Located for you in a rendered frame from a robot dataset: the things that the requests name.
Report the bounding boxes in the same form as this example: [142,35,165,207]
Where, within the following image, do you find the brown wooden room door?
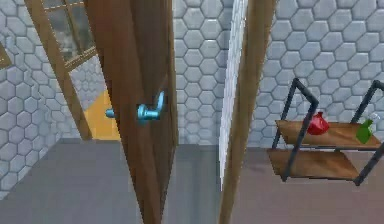
[83,0,179,224]

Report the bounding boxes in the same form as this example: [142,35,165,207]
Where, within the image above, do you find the red vase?
[306,111,331,136]

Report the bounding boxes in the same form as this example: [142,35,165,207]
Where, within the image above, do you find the wood framed window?
[24,0,98,141]

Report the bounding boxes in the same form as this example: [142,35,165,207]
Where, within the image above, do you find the green bottle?
[355,113,381,145]

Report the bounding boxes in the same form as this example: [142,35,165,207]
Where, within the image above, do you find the blue lever door handle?
[136,91,166,123]

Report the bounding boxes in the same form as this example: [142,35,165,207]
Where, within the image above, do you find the wood shelf with black frame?
[266,77,384,187]

